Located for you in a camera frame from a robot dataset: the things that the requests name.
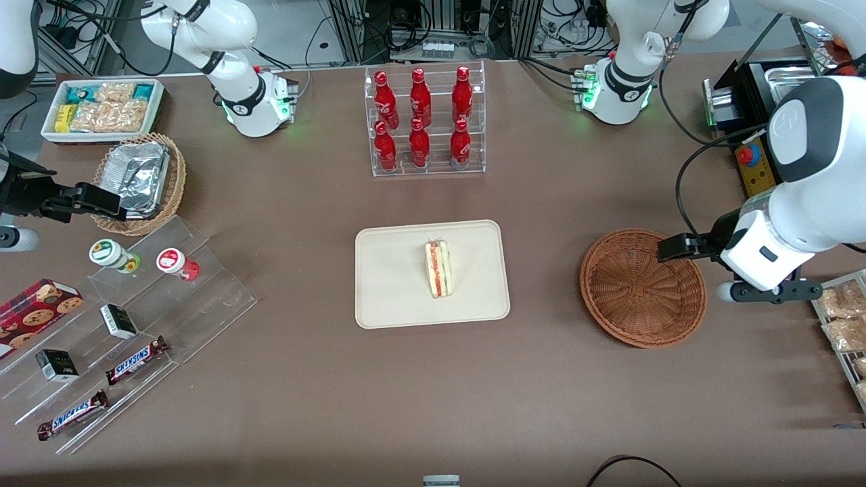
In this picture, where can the light tan wicker basket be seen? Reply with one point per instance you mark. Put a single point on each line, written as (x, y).
(177, 176)

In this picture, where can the yellow snack pack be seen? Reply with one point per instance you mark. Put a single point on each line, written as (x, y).
(64, 118)

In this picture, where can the small black carton box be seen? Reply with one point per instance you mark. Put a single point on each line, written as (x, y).
(57, 365)
(118, 321)

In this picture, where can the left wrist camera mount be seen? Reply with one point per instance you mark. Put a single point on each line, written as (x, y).
(771, 295)

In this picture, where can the small clear peanut bag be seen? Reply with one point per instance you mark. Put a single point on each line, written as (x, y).
(115, 92)

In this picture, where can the white power strip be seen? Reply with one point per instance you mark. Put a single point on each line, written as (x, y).
(438, 50)

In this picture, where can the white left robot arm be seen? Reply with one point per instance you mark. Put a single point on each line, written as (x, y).
(622, 95)

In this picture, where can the aluminium foil tray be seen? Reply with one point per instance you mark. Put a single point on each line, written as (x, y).
(135, 176)

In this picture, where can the clear acrylic stepped shelf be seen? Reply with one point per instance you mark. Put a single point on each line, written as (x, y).
(203, 297)

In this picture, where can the green lid sunflower cup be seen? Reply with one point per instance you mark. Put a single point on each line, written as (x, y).
(108, 252)

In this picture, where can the cream plastic tray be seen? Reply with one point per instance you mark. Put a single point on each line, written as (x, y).
(392, 284)

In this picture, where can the small grey device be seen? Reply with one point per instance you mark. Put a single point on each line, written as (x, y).
(441, 481)

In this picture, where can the brown round wicker basket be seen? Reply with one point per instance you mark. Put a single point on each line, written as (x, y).
(643, 291)

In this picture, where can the grey metal snack rack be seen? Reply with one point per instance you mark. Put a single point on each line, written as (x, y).
(839, 365)

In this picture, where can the teal snack pack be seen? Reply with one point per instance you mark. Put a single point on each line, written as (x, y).
(143, 91)
(80, 93)

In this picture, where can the red chocolate chip cookie box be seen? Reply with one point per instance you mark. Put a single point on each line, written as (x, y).
(34, 314)

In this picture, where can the Snickers chocolate bar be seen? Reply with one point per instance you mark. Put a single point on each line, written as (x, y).
(73, 414)
(135, 362)

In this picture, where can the large clear peanut bag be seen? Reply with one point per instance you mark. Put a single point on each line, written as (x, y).
(108, 116)

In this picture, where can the red Coca-Cola bottle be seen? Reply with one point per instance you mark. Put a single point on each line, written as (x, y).
(385, 101)
(385, 149)
(460, 145)
(462, 95)
(419, 145)
(421, 98)

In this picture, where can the clear bag of fried snacks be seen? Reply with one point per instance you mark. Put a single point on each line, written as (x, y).
(846, 336)
(846, 304)

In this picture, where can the white snack bin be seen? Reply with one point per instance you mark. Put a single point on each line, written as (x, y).
(157, 101)

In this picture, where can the triangle sandwich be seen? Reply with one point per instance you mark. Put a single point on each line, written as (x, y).
(438, 270)

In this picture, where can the red lid yogurt cup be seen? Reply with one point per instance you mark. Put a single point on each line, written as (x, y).
(172, 262)

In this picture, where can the clear acrylic bottle rack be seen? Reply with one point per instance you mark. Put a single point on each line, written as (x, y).
(436, 172)

